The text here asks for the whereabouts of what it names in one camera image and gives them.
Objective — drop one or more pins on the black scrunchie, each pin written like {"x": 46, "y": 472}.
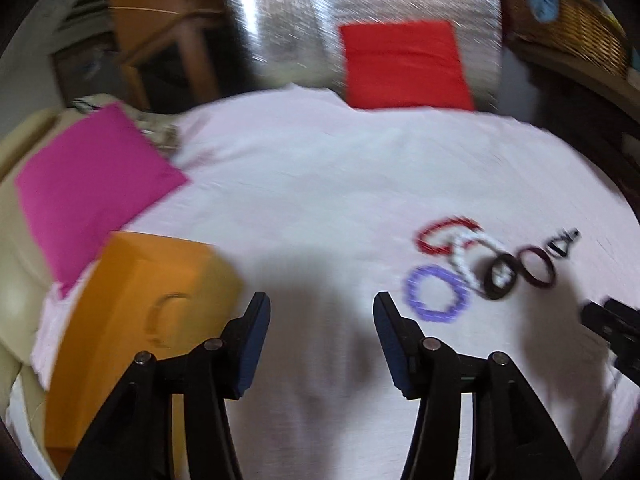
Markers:
{"x": 487, "y": 287}

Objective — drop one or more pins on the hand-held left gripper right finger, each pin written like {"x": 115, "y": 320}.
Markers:
{"x": 392, "y": 345}

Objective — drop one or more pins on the white blanket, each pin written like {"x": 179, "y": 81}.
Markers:
{"x": 320, "y": 175}

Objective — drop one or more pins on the silver foil sheet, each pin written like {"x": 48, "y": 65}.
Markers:
{"x": 285, "y": 20}

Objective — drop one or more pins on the pink pillow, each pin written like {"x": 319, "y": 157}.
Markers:
{"x": 85, "y": 185}

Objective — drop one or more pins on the dark metal bangle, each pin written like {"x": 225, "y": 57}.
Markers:
{"x": 550, "y": 280}

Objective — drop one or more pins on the beige leather sofa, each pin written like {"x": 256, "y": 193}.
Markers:
{"x": 15, "y": 240}

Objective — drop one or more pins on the orange cardboard box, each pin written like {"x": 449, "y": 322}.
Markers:
{"x": 125, "y": 300}

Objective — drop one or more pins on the patterned grey cloth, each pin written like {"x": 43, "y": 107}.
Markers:
{"x": 160, "y": 132}

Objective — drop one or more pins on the wooden cabinet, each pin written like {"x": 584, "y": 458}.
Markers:
{"x": 145, "y": 5}

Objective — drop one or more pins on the white towel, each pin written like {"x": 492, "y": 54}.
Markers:
{"x": 25, "y": 420}

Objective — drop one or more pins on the wicker basket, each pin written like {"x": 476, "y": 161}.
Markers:
{"x": 585, "y": 30}

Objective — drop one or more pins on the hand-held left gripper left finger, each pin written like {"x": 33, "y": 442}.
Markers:
{"x": 252, "y": 340}

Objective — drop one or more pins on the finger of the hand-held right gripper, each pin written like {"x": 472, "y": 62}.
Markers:
{"x": 612, "y": 327}

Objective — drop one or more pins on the red pillow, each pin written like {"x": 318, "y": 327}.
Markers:
{"x": 405, "y": 65}

